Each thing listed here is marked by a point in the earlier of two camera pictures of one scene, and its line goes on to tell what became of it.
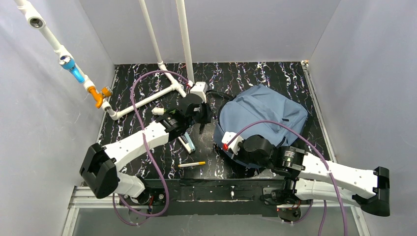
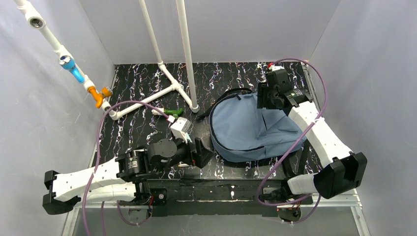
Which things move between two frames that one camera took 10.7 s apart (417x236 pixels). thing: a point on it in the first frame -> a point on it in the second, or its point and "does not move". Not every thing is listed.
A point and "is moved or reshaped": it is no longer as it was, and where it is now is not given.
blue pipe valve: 68,62 does not move
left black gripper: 202,113 -> 200,151
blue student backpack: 259,110 is moved or reshaped
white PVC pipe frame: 36,20 does not move
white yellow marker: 192,164 does not move
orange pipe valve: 106,92 does not move
